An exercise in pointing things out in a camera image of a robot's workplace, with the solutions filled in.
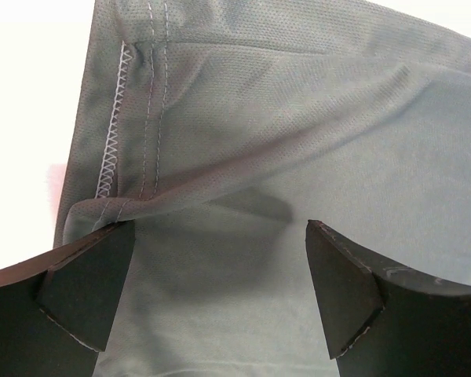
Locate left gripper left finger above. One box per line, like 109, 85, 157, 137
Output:
0, 221, 136, 377

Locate dark grey t-shirt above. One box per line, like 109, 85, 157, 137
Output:
55, 1, 471, 376

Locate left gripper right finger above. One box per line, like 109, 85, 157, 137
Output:
305, 220, 471, 377

